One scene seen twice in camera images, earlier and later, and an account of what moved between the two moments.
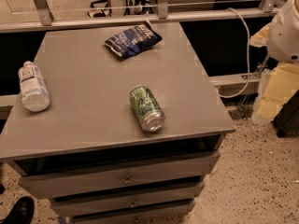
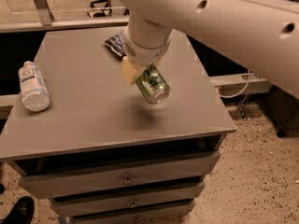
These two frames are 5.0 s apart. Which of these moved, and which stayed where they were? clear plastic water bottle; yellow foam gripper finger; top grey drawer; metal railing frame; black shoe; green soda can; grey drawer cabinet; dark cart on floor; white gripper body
Moved: yellow foam gripper finger; green soda can; white gripper body
Stayed: dark cart on floor; metal railing frame; clear plastic water bottle; top grey drawer; grey drawer cabinet; black shoe
